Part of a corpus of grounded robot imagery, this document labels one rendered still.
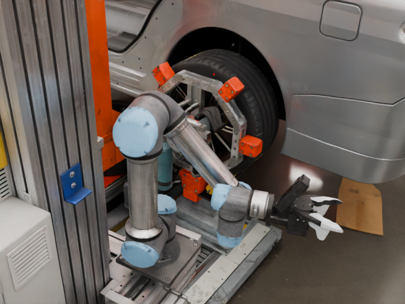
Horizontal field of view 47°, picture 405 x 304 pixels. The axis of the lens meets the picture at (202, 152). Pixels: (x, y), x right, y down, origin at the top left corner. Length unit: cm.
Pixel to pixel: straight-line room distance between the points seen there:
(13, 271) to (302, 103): 151
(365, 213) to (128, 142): 241
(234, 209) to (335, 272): 170
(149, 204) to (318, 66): 112
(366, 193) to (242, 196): 238
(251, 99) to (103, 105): 76
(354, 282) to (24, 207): 206
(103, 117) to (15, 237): 137
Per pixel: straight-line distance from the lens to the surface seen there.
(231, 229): 133
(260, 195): 127
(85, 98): 132
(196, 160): 137
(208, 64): 229
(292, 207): 126
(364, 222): 331
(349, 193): 353
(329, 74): 216
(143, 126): 118
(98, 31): 232
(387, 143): 220
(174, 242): 165
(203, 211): 280
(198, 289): 258
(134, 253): 145
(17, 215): 128
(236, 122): 219
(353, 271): 296
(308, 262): 293
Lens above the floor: 202
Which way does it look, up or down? 32 degrees down
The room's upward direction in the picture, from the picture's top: 3 degrees clockwise
